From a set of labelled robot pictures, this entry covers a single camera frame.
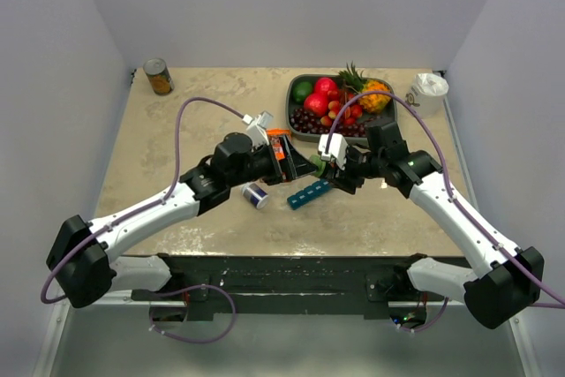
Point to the grey fruit tray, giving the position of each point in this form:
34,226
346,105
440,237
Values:
389,112

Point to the red apple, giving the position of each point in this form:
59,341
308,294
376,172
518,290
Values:
324,85
317,103

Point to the white blue pill bottle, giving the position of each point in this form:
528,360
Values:
255,195

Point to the teal weekly pill organizer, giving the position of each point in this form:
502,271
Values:
308,194

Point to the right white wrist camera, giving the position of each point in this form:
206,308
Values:
334,146

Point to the small pineapple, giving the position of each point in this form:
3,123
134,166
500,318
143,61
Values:
355,83

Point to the aluminium rail frame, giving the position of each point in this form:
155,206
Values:
114,338

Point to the red apple upper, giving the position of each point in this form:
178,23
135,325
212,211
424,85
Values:
324,85

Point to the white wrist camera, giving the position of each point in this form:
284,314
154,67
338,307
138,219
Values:
334,146
256,128

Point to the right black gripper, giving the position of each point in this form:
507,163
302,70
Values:
345,182

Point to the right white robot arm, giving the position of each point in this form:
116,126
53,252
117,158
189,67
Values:
499,281

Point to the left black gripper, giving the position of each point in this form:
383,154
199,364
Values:
296,163

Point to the green pill bottle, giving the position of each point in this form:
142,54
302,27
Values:
326,169

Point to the tin can yellow label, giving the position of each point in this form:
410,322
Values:
158,76

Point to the red apple lower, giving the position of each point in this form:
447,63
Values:
317,103

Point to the orange cardboard box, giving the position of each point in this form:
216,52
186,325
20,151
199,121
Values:
276,138

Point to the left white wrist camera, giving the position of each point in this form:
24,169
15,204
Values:
256,128

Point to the green lime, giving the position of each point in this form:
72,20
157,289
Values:
301,91

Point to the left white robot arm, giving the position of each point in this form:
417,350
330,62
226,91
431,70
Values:
84,255

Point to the dark grape bunch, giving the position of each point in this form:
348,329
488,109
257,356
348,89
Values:
304,121

